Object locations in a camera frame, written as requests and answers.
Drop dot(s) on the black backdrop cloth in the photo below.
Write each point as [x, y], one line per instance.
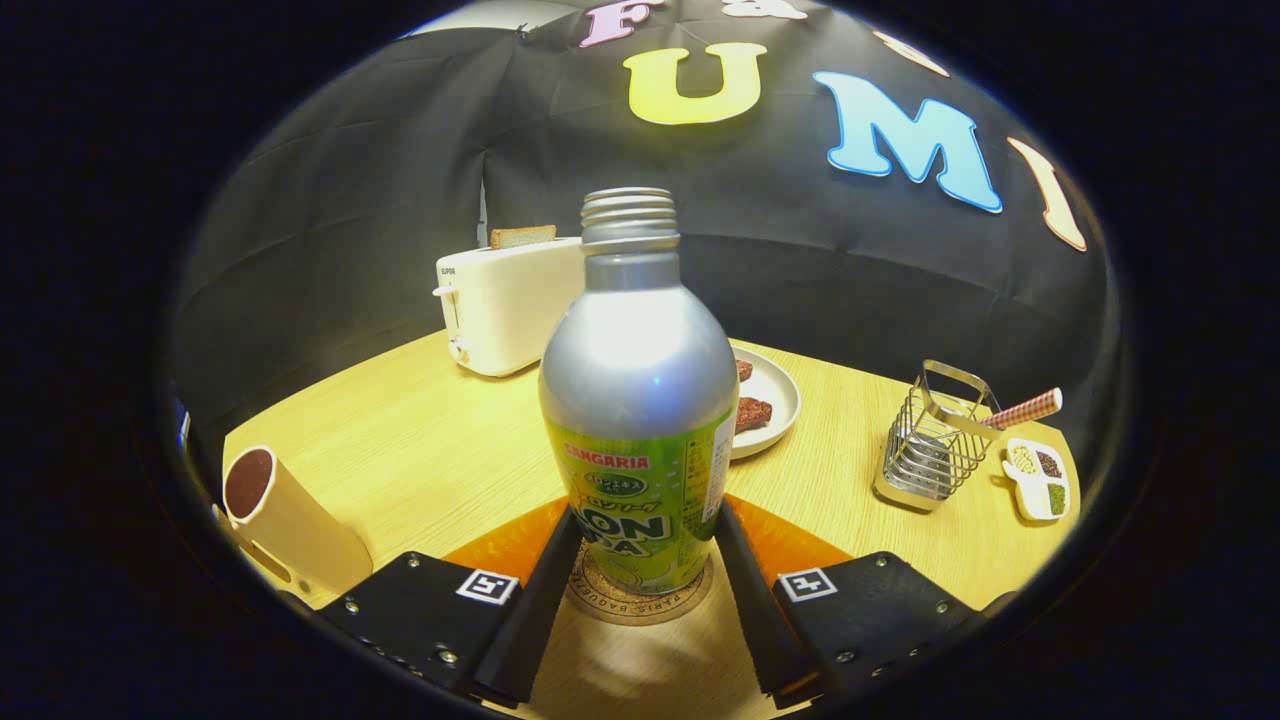
[800, 280]

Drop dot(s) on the silver bottle with green label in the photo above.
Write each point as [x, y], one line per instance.
[640, 380]

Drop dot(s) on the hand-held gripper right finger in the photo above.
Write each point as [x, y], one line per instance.
[752, 625]

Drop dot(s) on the red checked stick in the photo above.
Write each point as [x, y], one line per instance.
[1030, 407]

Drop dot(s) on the white divided condiment dish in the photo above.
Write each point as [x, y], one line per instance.
[1032, 482]

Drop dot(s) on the toast slice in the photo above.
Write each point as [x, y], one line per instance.
[522, 237]

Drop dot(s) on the white toaster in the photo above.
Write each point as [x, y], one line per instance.
[510, 305]

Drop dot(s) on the wooden table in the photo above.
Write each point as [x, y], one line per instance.
[440, 450]

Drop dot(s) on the white round plate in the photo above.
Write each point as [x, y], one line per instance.
[775, 385]

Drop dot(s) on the round cork coaster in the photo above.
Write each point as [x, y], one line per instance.
[640, 608]

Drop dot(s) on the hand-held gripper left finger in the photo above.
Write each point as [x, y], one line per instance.
[540, 625]

